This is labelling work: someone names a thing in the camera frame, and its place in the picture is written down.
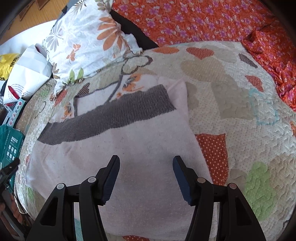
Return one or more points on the quilted patchwork blanket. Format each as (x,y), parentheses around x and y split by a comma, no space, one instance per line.
(242,115)

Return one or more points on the teal cardboard box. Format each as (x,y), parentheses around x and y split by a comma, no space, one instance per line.
(11,143)

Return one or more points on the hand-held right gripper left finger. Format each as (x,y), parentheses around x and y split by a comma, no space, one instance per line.
(111,180)

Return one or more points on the white paper bag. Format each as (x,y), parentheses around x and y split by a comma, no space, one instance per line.
(30,74)

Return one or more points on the black cloth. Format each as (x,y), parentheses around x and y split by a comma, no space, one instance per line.
(134,32)

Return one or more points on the white floral pillow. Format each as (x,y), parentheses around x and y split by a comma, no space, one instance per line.
(87,34)

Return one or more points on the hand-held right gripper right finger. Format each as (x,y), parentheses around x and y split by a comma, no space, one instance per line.
(182,180)

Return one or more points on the pink sweater with tree print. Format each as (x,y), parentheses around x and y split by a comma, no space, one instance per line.
(138,143)

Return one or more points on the yellow plastic bag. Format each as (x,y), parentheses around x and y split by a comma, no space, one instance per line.
(7,64)

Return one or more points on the orange floral bed sheet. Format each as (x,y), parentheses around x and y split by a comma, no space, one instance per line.
(196,18)

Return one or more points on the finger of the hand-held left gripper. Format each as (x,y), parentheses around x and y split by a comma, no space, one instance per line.
(10,168)

